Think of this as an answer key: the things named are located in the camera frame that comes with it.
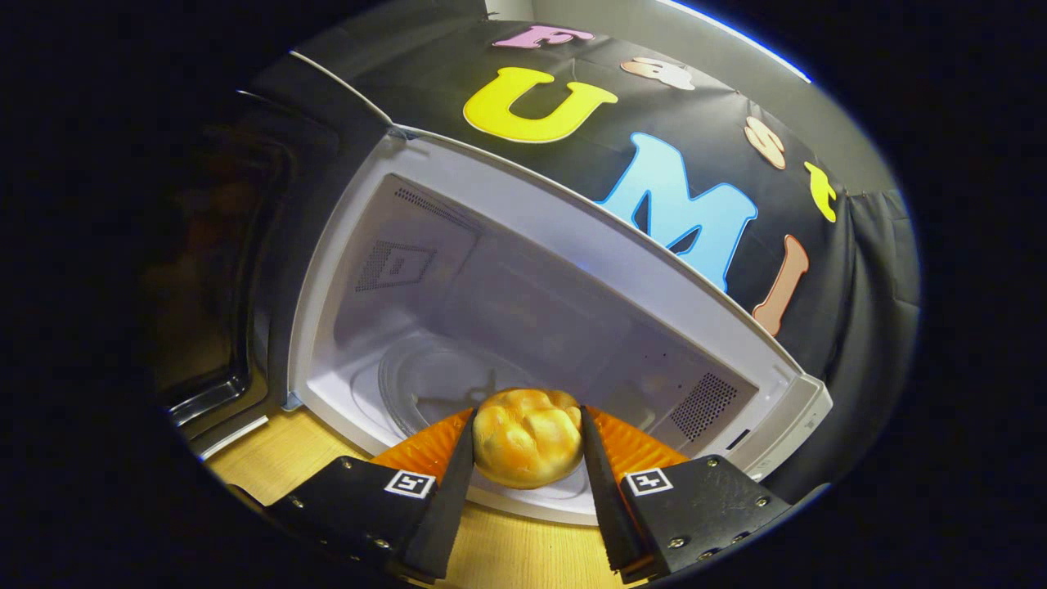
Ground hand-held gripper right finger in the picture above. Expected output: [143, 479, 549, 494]
[579, 405, 793, 583]

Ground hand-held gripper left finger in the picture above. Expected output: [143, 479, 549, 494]
[266, 405, 477, 582]

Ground golden bread roll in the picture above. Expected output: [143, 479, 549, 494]
[473, 388, 584, 490]

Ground white microwave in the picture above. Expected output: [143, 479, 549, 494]
[151, 51, 834, 526]

